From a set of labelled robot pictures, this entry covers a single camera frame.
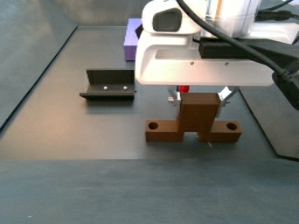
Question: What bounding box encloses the black camera box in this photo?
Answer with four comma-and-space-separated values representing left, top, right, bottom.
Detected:
198, 38, 299, 67

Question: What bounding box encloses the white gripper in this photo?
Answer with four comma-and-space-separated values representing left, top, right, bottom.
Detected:
135, 0, 273, 116

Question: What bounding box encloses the brown T-shaped block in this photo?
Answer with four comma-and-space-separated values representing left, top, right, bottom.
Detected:
144, 93, 242, 143

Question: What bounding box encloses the purple base board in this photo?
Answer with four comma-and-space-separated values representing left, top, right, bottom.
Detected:
124, 18, 143, 61

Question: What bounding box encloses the red hexagonal peg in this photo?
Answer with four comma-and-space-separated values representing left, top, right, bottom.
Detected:
178, 86, 190, 93

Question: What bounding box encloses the black cable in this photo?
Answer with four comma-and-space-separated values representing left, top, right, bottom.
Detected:
175, 0, 299, 110

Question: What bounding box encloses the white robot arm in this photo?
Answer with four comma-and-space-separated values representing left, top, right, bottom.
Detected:
135, 0, 299, 110

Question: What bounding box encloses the black angle bracket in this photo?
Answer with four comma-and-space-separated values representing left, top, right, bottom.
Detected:
79, 68, 136, 101

